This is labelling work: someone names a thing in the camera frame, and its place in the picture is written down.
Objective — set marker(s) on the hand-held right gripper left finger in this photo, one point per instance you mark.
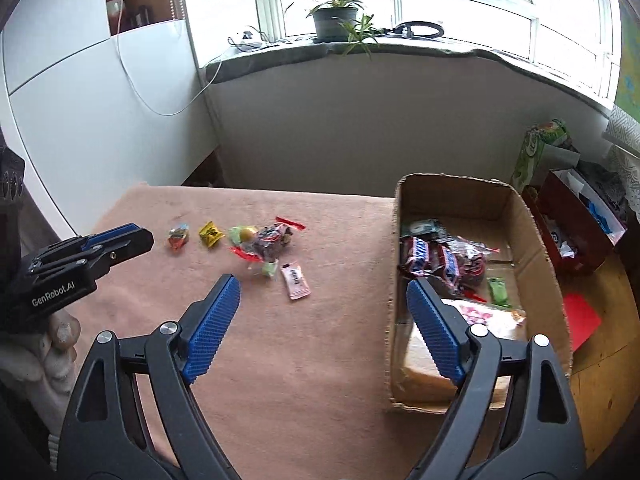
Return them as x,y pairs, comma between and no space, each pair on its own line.
215,325

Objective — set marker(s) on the large red box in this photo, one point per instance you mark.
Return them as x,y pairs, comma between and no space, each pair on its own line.
595,245

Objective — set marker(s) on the small pink packet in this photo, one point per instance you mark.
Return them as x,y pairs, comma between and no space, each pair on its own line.
295,282

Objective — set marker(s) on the green gift bag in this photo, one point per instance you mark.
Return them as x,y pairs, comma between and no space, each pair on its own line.
530,160

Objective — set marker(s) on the landscape scroll painting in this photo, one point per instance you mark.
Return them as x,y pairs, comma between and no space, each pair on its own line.
631,60

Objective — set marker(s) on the small pale green candy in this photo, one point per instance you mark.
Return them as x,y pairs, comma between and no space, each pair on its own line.
269,269

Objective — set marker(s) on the white framed window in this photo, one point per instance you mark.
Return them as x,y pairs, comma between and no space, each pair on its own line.
265,0

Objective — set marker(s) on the yellow wrapped candy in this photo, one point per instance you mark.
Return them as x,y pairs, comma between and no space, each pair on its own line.
210,234

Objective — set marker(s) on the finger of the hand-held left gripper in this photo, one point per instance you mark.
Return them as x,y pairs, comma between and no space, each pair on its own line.
130,250
112,234

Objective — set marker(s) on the orange candy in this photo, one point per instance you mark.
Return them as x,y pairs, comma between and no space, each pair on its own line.
178,237

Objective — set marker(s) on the green wrapped candy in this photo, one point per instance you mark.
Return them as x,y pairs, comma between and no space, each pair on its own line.
240,234

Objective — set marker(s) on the small red box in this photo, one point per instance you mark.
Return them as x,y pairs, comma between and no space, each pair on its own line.
562,247

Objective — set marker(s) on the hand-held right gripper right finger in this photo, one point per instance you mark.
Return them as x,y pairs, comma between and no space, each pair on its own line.
432,325

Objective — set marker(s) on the person's left hand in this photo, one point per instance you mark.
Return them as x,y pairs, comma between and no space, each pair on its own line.
55,355

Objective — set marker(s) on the white lace cloth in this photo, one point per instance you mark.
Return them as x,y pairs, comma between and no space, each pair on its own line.
627,170

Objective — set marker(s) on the white cabinet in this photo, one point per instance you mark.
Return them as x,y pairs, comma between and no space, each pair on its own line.
75,110

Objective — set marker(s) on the potted green plant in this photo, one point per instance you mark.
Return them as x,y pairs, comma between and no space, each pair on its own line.
334,22

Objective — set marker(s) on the bagged sliced bread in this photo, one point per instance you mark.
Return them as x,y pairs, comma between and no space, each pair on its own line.
420,360

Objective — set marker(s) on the white power strip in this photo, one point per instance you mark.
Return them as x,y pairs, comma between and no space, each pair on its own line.
245,37

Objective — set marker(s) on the cardboard box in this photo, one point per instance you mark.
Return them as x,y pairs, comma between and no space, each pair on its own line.
460,195

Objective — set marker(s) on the green packet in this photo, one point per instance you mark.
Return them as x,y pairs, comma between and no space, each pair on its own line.
498,291

